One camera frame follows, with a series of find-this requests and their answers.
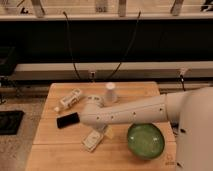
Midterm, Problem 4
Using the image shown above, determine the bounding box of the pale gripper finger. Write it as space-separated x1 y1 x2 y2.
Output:
105 127 114 139

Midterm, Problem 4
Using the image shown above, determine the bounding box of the dark chair at left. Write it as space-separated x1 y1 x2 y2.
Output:
0 46 18 104

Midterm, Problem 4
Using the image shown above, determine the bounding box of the black floor mat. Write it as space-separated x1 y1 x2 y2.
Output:
0 110 24 135

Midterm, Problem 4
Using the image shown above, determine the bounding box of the white wall power outlet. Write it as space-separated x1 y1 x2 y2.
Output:
89 70 96 82

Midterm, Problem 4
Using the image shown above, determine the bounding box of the white sponge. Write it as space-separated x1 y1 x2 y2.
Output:
82 130 103 152

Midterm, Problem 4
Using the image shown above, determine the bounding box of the black smartphone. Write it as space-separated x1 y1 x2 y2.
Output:
56 113 80 129

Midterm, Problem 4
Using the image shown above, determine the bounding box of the white paper cup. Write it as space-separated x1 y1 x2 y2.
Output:
105 82 118 103

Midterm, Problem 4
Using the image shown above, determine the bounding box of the black hanging cable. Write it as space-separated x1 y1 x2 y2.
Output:
62 11 82 81
103 11 142 82

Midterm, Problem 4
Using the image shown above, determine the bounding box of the right black hanging cable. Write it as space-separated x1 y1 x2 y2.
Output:
103 11 142 82

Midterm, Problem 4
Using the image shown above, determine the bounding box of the right wall outlet with plug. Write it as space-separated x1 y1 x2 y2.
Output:
179 68 187 91

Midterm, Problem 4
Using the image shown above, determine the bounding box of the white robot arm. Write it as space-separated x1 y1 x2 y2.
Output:
80 87 213 171

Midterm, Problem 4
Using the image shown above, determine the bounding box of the left black hanging cable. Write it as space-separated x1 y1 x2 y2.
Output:
62 11 82 81

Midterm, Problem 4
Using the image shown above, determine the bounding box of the green ceramic bowl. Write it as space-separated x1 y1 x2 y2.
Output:
127 123 165 160

